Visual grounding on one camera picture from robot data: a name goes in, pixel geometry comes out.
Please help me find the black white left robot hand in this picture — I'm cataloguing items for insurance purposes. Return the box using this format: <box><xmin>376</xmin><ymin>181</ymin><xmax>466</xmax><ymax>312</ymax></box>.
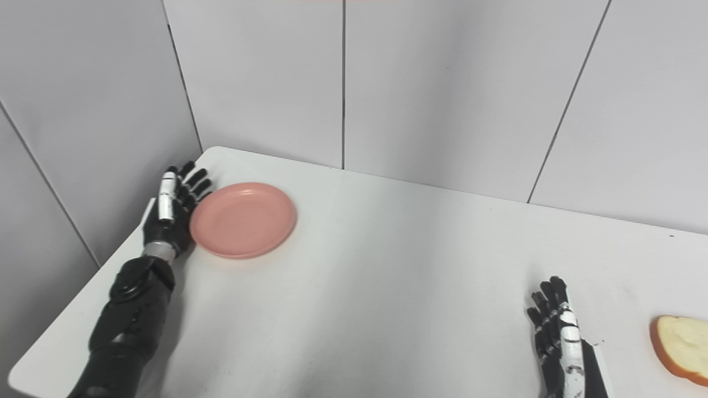
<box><xmin>142</xmin><ymin>161</ymin><xmax>214</xmax><ymax>260</ymax></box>

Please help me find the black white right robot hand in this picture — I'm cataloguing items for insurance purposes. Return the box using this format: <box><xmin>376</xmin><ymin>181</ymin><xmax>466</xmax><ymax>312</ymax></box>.
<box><xmin>526</xmin><ymin>276</ymin><xmax>610</xmax><ymax>398</ymax></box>

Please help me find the pink round plate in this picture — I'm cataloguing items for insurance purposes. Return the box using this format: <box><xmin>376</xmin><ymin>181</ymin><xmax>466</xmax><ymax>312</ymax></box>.
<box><xmin>189</xmin><ymin>182</ymin><xmax>298</xmax><ymax>260</ymax></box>

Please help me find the slice of white bread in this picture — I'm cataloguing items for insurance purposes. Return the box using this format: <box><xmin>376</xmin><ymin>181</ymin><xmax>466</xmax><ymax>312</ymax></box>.
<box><xmin>649</xmin><ymin>315</ymin><xmax>708</xmax><ymax>387</ymax></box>

